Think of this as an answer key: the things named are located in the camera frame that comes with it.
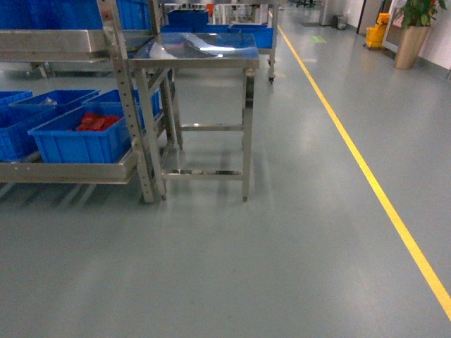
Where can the stainless steel side table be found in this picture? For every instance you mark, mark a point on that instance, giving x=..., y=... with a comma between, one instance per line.
x=207, y=84

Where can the stainless steel shelf rack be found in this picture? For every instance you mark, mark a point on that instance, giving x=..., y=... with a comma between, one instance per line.
x=20, y=42

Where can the red bubble wrap bags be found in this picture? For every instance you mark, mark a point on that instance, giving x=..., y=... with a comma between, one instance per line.
x=96, y=123

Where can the blue bin with clear bags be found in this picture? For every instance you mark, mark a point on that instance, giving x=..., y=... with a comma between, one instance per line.
x=63, y=100

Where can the clear plastic bags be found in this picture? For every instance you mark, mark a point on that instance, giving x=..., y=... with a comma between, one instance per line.
x=49, y=102

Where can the empty blue bin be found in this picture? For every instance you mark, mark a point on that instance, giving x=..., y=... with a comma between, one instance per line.
x=16, y=121

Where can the plant in gold pot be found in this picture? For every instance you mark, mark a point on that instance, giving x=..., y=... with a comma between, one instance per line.
x=417, y=18

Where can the yellow mop bucket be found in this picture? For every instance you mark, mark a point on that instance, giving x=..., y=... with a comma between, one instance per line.
x=375, y=34

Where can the blue bin with red bags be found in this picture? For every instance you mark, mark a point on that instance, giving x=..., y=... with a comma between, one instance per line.
x=59, y=142

